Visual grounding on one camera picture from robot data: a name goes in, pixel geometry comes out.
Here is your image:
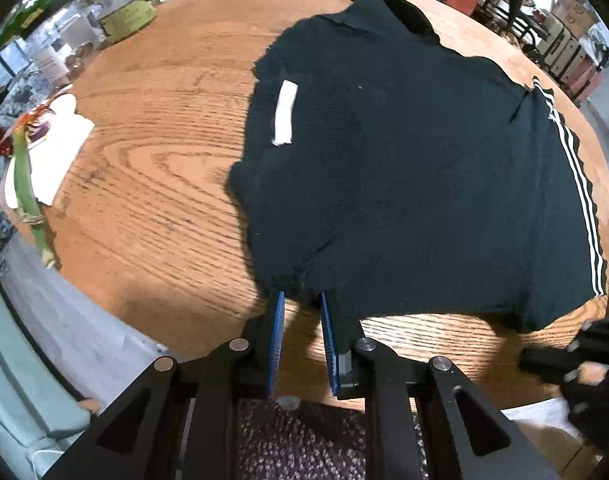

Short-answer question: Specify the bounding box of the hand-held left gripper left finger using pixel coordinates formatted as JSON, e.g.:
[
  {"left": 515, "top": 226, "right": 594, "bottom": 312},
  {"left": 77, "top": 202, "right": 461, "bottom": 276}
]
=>
[{"left": 44, "top": 290, "right": 288, "bottom": 480}]

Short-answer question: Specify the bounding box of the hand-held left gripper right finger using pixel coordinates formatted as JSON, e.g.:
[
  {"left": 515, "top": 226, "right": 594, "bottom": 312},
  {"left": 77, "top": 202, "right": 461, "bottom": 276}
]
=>
[{"left": 318, "top": 290, "right": 565, "bottom": 480}]

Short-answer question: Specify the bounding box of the black sweater with white stripes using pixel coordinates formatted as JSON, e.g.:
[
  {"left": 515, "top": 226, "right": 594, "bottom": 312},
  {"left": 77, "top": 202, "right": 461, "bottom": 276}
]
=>
[{"left": 227, "top": 0, "right": 609, "bottom": 333}]

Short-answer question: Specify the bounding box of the person's right hand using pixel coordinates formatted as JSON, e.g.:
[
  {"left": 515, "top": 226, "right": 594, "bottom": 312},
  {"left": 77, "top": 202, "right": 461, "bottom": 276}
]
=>
[{"left": 561, "top": 362, "right": 609, "bottom": 388}]

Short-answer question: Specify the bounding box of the wooden crate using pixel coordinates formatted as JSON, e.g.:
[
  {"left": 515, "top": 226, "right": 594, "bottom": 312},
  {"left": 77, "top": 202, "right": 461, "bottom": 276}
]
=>
[{"left": 538, "top": 25, "right": 606, "bottom": 102}]

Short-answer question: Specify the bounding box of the cardboard box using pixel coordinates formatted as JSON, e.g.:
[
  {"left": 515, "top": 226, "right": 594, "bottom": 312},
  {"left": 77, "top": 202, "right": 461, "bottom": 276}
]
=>
[{"left": 551, "top": 0, "right": 598, "bottom": 39}]

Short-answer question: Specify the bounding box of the pale green chair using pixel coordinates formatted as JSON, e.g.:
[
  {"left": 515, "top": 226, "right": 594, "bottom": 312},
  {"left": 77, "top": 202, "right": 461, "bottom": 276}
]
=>
[{"left": 0, "top": 270, "right": 98, "bottom": 480}]

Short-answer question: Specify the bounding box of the white paper napkin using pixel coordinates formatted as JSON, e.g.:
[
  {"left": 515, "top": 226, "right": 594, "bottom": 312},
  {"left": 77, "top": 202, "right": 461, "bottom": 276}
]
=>
[{"left": 4, "top": 94, "right": 96, "bottom": 208}]

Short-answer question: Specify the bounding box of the green flower stem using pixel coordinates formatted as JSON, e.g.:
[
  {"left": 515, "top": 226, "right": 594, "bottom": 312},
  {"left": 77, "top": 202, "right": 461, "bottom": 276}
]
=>
[{"left": 10, "top": 110, "right": 61, "bottom": 271}]

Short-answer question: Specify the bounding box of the glass jar with green label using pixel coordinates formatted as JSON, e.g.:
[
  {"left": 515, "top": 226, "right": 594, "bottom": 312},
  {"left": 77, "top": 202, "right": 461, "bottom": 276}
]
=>
[{"left": 91, "top": 0, "right": 158, "bottom": 44}]

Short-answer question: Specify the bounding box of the clear glass jar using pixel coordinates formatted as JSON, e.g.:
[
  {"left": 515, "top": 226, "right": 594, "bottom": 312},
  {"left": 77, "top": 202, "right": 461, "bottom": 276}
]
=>
[{"left": 22, "top": 9, "right": 104, "bottom": 82}]

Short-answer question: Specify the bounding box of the green bottle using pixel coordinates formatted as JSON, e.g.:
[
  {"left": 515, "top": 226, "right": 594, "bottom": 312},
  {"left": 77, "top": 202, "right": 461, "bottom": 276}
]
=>
[{"left": 0, "top": 0, "right": 68, "bottom": 57}]

